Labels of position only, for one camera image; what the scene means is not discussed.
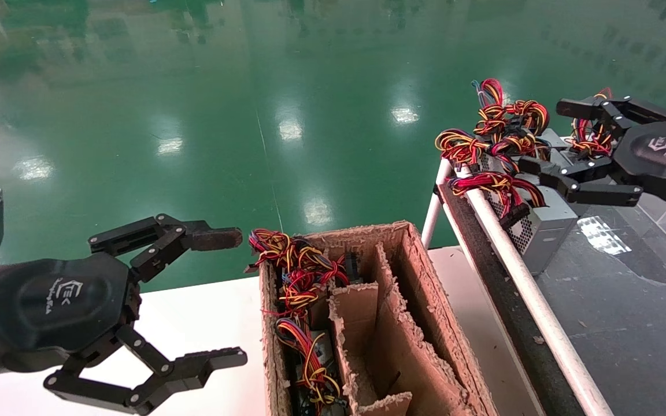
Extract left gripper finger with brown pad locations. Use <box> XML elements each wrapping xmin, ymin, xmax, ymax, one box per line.
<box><xmin>88</xmin><ymin>214</ymin><xmax>244</xmax><ymax>284</ymax></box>

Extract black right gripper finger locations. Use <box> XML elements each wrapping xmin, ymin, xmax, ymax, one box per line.
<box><xmin>556</xmin><ymin>95</ymin><xmax>666</xmax><ymax>136</ymax></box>
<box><xmin>519</xmin><ymin>155</ymin><xmax>644</xmax><ymax>207</ymax></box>

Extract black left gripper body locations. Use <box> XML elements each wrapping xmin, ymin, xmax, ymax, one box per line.
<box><xmin>0</xmin><ymin>251</ymin><xmax>142</xmax><ymax>370</ymax></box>

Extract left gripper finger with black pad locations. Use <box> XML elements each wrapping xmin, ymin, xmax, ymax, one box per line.
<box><xmin>43</xmin><ymin>324</ymin><xmax>248</xmax><ymax>415</ymax></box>

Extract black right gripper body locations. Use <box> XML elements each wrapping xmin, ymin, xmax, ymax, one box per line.
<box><xmin>612</xmin><ymin>121</ymin><xmax>666</xmax><ymax>210</ymax></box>

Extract grey power supply red wires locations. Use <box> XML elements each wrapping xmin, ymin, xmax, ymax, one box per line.
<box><xmin>446</xmin><ymin>171</ymin><xmax>579</xmax><ymax>276</ymax></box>

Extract grey power supply perforated side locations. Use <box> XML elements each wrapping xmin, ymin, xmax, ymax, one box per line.
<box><xmin>435</xmin><ymin>127</ymin><xmax>539</xmax><ymax>180</ymax></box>

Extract brown cardboard divider insert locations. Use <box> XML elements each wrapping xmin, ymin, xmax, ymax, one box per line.
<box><xmin>327</xmin><ymin>243</ymin><xmax>472</xmax><ymax>416</ymax></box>

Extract worn brown cardboard box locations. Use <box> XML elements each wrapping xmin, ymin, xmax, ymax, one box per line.
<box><xmin>258</xmin><ymin>220</ymin><xmax>498</xmax><ymax>416</ymax></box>

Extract grey power supply coloured wires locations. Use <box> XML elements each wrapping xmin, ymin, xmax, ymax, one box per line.
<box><xmin>564</xmin><ymin>87</ymin><xmax>617</xmax><ymax>168</ymax></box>
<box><xmin>473</xmin><ymin>78</ymin><xmax>569</xmax><ymax>174</ymax></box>

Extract power supply with coloured wires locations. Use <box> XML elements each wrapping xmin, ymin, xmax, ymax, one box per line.
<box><xmin>273</xmin><ymin>319</ymin><xmax>346</xmax><ymax>414</ymax></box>
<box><xmin>245</xmin><ymin>229</ymin><xmax>364</xmax><ymax>320</ymax></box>

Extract long white frame pipe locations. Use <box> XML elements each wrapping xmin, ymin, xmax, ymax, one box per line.
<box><xmin>442</xmin><ymin>157</ymin><xmax>614</xmax><ymax>416</ymax></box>

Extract short white frame leg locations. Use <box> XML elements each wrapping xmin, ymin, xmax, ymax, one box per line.
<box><xmin>421</xmin><ymin>159</ymin><xmax>454</xmax><ymax>250</ymax></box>

